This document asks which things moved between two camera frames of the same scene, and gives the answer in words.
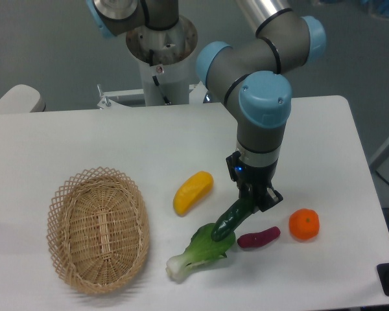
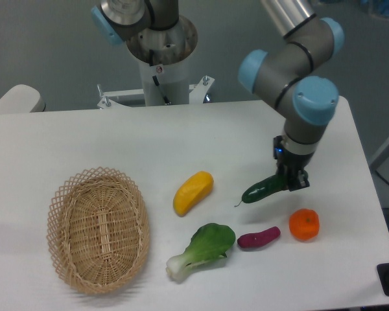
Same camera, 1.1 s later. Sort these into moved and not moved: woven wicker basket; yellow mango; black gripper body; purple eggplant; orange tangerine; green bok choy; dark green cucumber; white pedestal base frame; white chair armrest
Moved: dark green cucumber; black gripper body
Not moved: green bok choy; yellow mango; orange tangerine; white chair armrest; purple eggplant; white pedestal base frame; woven wicker basket
